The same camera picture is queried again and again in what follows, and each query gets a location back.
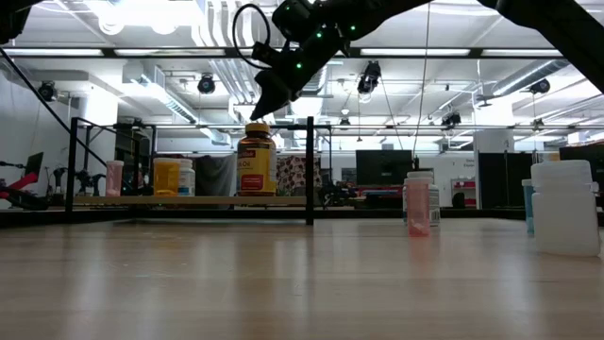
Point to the teal translucent pill vial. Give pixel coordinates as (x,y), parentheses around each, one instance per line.
(527,208)

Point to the black equipment rack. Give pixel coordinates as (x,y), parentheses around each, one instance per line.
(141,151)

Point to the red storage shelf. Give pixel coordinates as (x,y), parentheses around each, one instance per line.
(464,191)

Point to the pink translucent pill vial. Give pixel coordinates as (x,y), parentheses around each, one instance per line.
(113,179)
(418,208)

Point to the yellow translucent pill vial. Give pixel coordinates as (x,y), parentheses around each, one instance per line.
(166,177)

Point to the black metal shelf frame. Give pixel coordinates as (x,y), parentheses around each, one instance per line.
(309,179)

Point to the red and black background robot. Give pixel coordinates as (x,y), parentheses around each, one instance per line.
(23,184)

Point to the black aluminium table frame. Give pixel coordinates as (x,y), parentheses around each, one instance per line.
(236,213)

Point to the amber fish oil bottle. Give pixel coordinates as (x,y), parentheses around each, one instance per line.
(257,170)

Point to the black cabinet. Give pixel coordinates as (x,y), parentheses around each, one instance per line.
(500,179)

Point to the grey hanging cloth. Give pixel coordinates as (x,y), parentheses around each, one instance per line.
(214,175)

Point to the black monitor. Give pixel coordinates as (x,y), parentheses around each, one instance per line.
(384,167)

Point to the white plastic bottle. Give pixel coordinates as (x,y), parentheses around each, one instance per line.
(564,217)

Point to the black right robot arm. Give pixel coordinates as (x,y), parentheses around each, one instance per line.
(368,14)

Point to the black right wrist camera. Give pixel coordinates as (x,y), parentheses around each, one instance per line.
(265,53)

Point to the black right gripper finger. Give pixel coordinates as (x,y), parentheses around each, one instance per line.
(287,90)
(266,94)

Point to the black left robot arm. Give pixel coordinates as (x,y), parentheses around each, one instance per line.
(9,19)

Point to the black ceiling camera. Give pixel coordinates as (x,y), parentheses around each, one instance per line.
(369,78)
(539,86)
(206,84)
(47,91)
(451,118)

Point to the floral patterned cloth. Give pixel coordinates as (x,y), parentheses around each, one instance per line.
(290,175)

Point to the black beam with light strips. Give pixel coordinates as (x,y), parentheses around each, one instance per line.
(108,52)

